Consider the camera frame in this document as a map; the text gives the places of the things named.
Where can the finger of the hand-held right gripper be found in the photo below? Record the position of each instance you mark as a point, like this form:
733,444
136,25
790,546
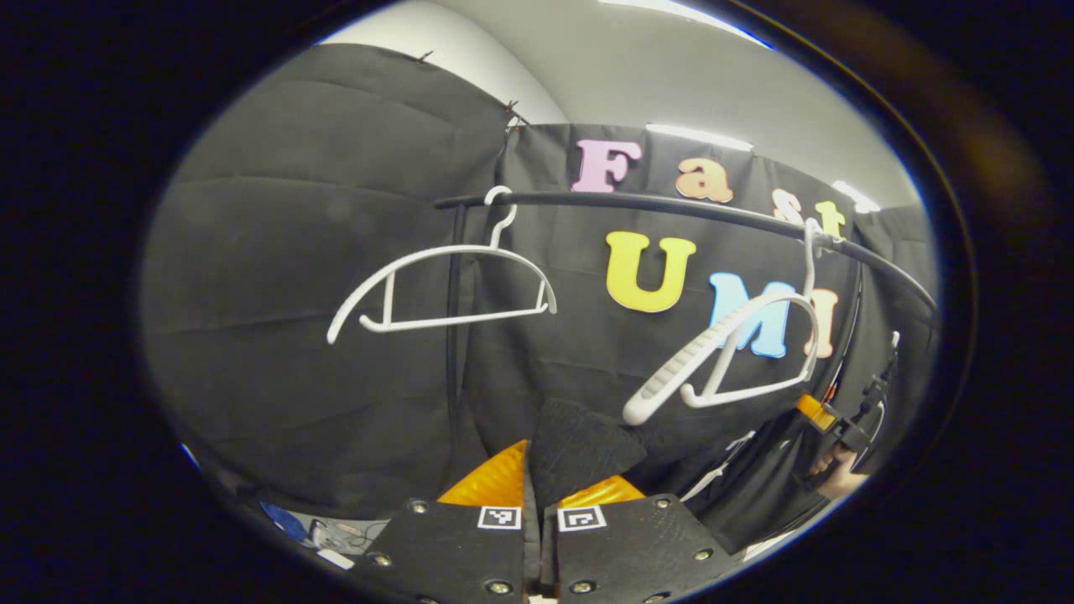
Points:
818,409

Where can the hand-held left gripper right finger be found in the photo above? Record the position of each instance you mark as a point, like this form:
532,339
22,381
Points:
629,545

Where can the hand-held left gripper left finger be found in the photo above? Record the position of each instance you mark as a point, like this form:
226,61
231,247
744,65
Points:
453,549

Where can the black knitted garment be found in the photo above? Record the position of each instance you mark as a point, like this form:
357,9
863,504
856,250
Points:
579,445

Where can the white plastic hanger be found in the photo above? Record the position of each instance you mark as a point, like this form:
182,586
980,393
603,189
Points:
453,320
671,377

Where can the black clothes rack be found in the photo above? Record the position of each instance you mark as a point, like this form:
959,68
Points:
587,198

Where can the white power strip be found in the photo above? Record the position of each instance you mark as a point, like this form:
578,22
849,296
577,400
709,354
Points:
336,559

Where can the blue object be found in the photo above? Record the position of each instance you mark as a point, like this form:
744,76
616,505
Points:
284,522

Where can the ceiling light strip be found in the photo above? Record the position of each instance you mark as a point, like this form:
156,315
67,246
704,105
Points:
701,137

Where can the black backdrop cloth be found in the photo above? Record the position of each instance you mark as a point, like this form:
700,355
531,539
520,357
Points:
294,252

